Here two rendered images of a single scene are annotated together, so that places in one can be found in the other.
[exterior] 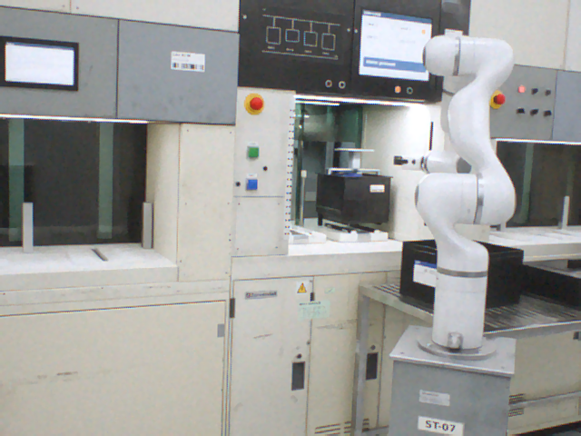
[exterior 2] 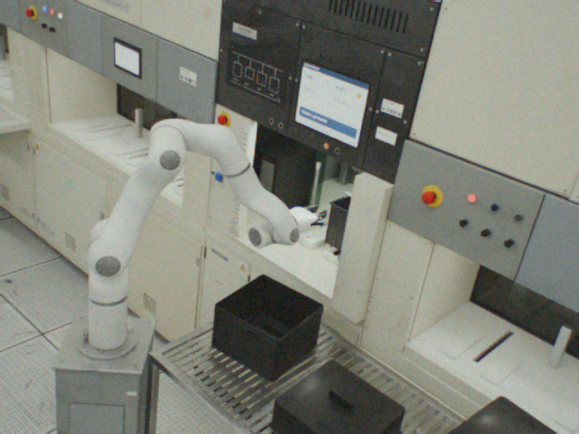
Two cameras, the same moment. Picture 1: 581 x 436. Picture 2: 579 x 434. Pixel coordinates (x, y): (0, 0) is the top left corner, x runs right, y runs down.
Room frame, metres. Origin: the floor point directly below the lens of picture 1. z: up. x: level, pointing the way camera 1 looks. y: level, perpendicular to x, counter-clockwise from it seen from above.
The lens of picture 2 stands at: (1.38, -2.21, 2.22)
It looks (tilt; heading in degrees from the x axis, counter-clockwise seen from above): 28 degrees down; 66
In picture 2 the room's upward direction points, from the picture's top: 8 degrees clockwise
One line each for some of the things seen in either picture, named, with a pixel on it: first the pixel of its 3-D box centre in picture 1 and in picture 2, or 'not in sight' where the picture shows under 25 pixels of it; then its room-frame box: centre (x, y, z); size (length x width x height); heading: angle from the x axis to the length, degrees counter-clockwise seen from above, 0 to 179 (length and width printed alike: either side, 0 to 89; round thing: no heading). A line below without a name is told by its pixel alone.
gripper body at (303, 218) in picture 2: (422, 162); (298, 220); (2.21, -0.42, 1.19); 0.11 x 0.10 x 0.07; 26
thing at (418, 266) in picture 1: (460, 272); (267, 325); (2.10, -0.55, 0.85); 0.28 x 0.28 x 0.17; 34
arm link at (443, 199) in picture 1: (451, 222); (109, 259); (1.59, -0.38, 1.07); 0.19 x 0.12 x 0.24; 82
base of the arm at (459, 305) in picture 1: (458, 309); (108, 318); (1.59, -0.42, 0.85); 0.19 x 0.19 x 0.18
